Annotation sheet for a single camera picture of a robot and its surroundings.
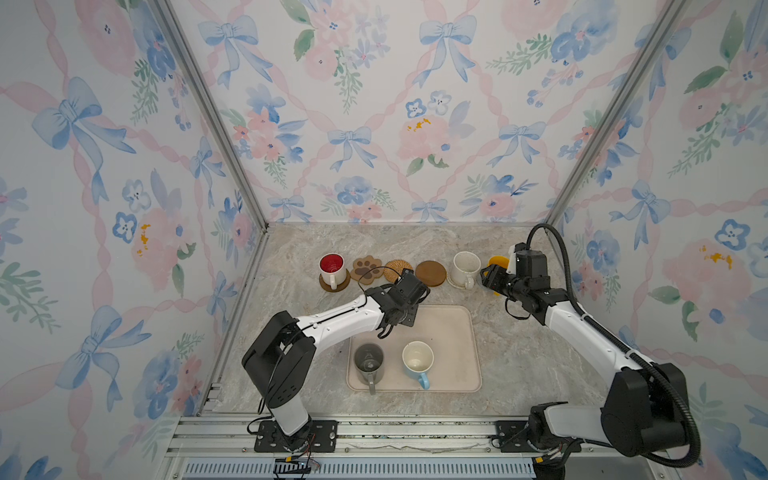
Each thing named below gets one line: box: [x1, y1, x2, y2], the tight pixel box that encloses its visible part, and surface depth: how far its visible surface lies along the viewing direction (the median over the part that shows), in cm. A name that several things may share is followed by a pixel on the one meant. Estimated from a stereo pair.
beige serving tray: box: [346, 305, 483, 393], surface depth 88 cm
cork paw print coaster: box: [350, 255, 384, 285], surface depth 108 cm
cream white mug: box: [451, 250, 482, 290], surface depth 100 cm
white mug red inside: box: [318, 252, 347, 290], surface depth 100 cm
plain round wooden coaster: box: [415, 260, 447, 287], surface depth 108 cm
